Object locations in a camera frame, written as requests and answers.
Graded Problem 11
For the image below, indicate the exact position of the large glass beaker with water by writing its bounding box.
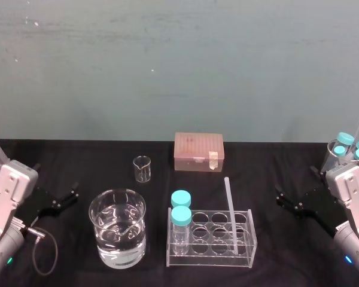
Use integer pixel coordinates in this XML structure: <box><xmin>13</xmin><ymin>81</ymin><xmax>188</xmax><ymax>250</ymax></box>
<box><xmin>88</xmin><ymin>188</ymin><xmax>147</xmax><ymax>269</ymax></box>

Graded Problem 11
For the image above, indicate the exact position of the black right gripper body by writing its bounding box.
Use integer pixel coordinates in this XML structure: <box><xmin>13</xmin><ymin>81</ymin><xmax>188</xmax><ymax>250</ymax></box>
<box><xmin>299</xmin><ymin>186</ymin><xmax>352</xmax><ymax>233</ymax></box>

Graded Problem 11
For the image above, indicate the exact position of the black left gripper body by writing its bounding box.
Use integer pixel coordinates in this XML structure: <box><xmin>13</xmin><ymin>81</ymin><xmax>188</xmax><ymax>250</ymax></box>
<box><xmin>16</xmin><ymin>187</ymin><xmax>61</xmax><ymax>227</ymax></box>

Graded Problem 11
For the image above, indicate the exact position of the beige tape strip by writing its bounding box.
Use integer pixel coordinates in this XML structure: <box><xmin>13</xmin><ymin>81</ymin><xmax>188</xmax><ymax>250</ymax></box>
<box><xmin>208</xmin><ymin>150</ymin><xmax>219</xmax><ymax>172</ymax></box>

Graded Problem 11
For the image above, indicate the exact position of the large teal-capped bottle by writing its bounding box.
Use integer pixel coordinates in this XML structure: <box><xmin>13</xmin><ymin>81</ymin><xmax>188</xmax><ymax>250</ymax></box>
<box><xmin>334</xmin><ymin>131</ymin><xmax>356</xmax><ymax>156</ymax></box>

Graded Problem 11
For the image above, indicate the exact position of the small empty glass beaker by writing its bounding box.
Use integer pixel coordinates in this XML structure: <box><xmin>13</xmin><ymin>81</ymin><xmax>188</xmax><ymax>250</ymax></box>
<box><xmin>133</xmin><ymin>155</ymin><xmax>152</xmax><ymax>184</ymax></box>

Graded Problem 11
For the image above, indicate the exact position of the thin dark gripper cable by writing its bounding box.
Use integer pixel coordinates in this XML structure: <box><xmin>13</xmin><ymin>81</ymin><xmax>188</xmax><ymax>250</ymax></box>
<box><xmin>25</xmin><ymin>227</ymin><xmax>59</xmax><ymax>276</ymax></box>

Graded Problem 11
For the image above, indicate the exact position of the clear vial with teal cap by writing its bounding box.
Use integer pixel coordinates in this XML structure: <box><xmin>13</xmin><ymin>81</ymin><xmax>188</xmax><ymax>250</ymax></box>
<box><xmin>171</xmin><ymin>191</ymin><xmax>192</xmax><ymax>210</ymax></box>
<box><xmin>170</xmin><ymin>205</ymin><xmax>193</xmax><ymax>255</ymax></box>

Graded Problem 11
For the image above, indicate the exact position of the black table cloth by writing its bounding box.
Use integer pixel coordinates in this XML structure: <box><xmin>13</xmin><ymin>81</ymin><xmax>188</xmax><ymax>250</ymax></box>
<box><xmin>0</xmin><ymin>138</ymin><xmax>359</xmax><ymax>287</ymax></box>

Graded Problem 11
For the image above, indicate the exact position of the pink plastic tip box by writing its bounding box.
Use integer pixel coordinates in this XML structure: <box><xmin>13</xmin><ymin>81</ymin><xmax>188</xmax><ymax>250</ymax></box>
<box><xmin>174</xmin><ymin>132</ymin><xmax>224</xmax><ymax>172</ymax></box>

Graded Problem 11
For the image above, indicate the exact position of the clear acrylic tube rack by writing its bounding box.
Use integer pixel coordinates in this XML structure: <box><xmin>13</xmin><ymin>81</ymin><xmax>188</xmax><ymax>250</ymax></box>
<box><xmin>166</xmin><ymin>207</ymin><xmax>258</xmax><ymax>268</ymax></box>

